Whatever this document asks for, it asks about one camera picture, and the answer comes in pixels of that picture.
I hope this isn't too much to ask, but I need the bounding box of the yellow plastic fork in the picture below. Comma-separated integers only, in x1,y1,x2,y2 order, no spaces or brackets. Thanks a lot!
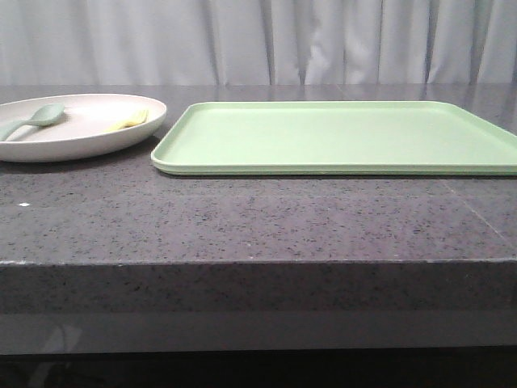
104,109,149,133

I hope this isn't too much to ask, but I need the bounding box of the beige round plate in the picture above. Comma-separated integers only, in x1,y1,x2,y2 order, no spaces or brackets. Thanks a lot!
1,94,167,162

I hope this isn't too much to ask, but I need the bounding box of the light green rectangular tray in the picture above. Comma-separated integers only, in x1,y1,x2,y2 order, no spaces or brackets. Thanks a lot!
151,101,516,175

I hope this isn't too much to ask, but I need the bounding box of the sage green plastic spoon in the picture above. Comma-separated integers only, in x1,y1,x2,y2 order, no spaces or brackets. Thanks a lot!
1,103,65,141

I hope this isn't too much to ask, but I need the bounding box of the grey pleated curtain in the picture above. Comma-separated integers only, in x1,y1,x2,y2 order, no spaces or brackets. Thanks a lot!
1,1,516,86

